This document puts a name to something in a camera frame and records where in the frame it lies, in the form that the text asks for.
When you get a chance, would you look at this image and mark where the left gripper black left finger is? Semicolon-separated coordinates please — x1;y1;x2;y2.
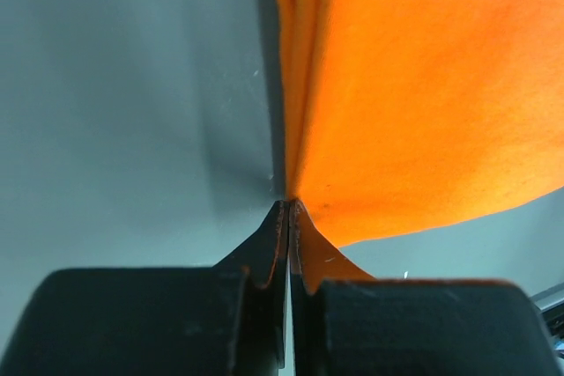
1;201;289;376

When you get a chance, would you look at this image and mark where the orange t shirt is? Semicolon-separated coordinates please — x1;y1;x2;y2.
277;0;563;247

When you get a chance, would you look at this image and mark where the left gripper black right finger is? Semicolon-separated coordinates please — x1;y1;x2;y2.
288;201;561;375

